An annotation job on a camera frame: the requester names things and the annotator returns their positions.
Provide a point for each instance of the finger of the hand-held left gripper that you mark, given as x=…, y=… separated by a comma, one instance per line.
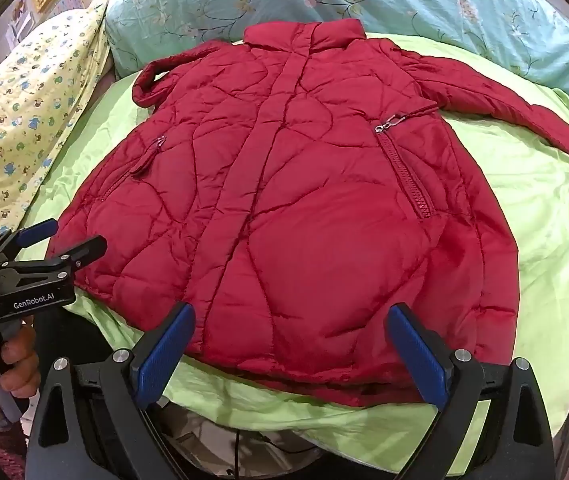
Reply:
x=72, y=255
x=34, y=234

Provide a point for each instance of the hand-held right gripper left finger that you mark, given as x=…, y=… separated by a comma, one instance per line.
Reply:
x=163, y=355

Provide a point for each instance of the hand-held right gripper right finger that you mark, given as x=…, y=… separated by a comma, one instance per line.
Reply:
x=418, y=355

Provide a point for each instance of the red quilted jacket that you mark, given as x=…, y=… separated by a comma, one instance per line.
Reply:
x=314, y=210

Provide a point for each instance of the person's left hand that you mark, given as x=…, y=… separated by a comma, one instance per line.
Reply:
x=22, y=360

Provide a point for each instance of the yellow patterned pillow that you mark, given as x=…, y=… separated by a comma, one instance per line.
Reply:
x=29, y=110

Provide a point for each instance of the light green blanket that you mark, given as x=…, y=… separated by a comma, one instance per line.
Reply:
x=539, y=240

